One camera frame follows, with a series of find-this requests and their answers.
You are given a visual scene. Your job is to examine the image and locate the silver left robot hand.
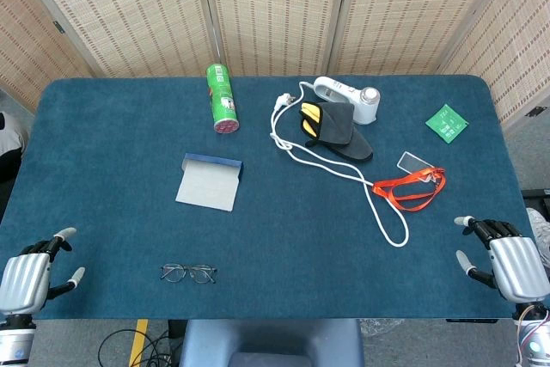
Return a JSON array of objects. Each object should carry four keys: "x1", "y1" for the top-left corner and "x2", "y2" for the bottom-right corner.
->
[{"x1": 0, "y1": 226, "x2": 86, "y2": 315}]

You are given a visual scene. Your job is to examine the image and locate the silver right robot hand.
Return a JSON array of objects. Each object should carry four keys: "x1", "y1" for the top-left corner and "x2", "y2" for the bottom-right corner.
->
[{"x1": 454, "y1": 215, "x2": 550, "y2": 304}]

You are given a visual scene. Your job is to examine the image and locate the thin metal-framed eyeglasses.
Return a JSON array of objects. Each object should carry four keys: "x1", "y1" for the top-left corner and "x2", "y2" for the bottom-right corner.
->
[{"x1": 159, "y1": 262, "x2": 218, "y2": 285}]

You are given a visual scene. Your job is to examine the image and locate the blue glasses case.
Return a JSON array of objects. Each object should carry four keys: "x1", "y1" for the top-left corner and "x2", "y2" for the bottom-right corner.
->
[{"x1": 174, "y1": 152, "x2": 244, "y2": 213}]

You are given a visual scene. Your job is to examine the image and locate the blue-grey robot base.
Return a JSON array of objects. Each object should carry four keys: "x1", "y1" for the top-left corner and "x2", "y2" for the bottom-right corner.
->
[{"x1": 178, "y1": 318, "x2": 365, "y2": 367}]

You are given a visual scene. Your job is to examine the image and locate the grey shoe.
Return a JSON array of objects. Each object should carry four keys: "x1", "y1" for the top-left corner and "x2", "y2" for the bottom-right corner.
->
[{"x1": 526, "y1": 206, "x2": 550, "y2": 259}]

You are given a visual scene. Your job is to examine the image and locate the yellow floor tape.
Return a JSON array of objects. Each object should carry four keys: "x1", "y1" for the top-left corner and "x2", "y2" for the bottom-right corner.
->
[{"x1": 128, "y1": 319, "x2": 150, "y2": 367}]

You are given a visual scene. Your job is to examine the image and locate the clear badge holder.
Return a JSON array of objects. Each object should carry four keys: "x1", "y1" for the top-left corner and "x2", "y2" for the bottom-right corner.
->
[{"x1": 397, "y1": 150, "x2": 435, "y2": 175}]

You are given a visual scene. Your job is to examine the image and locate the green sachet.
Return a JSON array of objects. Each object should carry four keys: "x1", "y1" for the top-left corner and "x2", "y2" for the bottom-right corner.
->
[{"x1": 425, "y1": 103, "x2": 470, "y2": 144}]

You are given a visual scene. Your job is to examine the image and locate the white handheld garment steamer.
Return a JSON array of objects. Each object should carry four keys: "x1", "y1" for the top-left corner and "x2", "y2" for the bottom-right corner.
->
[{"x1": 313, "y1": 76, "x2": 382, "y2": 126}]

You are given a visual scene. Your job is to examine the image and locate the grey and yellow mitt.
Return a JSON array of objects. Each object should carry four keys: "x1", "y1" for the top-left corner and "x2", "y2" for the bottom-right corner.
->
[{"x1": 298, "y1": 101, "x2": 374, "y2": 163}]

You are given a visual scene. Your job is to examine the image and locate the blue table cloth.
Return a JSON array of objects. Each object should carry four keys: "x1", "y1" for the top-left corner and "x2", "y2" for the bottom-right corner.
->
[{"x1": 0, "y1": 74, "x2": 543, "y2": 321}]

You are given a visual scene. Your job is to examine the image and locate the green chip can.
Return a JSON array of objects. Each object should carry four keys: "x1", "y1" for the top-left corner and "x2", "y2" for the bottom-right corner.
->
[{"x1": 205, "y1": 63, "x2": 240, "y2": 135}]

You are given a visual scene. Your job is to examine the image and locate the bamboo folding screen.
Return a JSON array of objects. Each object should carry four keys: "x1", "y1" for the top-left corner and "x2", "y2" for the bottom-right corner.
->
[{"x1": 0, "y1": 0, "x2": 550, "y2": 127}]

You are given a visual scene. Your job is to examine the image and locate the black floor cables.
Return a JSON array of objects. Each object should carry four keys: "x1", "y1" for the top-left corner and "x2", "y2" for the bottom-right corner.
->
[{"x1": 97, "y1": 327, "x2": 181, "y2": 367}]

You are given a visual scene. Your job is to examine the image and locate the orange lanyard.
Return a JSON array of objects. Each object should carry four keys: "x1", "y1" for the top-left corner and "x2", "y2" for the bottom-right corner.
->
[{"x1": 371, "y1": 167, "x2": 447, "y2": 213}]

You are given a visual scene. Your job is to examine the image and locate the white power cable with plug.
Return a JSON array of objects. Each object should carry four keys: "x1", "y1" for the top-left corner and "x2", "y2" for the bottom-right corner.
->
[{"x1": 270, "y1": 81, "x2": 409, "y2": 248}]

